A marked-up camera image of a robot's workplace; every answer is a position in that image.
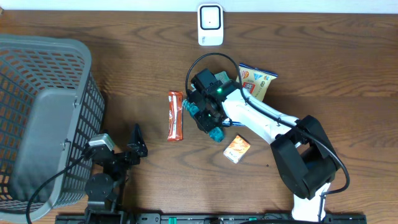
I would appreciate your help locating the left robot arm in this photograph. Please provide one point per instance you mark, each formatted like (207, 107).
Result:
(105, 189)

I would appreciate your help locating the teal Listerine mouthwash bottle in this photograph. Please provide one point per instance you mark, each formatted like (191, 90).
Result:
(204, 121)

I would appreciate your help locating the long orange snack bar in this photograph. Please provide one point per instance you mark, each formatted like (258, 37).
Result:
(175, 116)

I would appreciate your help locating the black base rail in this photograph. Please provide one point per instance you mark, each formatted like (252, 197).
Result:
(148, 218)

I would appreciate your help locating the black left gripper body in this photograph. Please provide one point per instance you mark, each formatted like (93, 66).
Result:
(119, 170)

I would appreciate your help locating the cream snack bag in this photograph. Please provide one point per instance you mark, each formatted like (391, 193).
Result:
(256, 80)

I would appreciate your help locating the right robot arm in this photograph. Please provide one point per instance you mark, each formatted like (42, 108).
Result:
(302, 152)

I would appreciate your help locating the white barcode scanner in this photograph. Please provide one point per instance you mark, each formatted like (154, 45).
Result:
(210, 24)

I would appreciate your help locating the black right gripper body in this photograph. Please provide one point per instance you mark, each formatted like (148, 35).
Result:
(206, 120)

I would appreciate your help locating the grey plastic shopping basket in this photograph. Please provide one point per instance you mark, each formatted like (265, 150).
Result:
(50, 108)

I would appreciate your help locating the small orange snack packet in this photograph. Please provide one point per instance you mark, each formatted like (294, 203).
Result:
(236, 149)

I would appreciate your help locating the light green wet wipes pack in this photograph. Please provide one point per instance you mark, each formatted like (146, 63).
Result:
(222, 76)

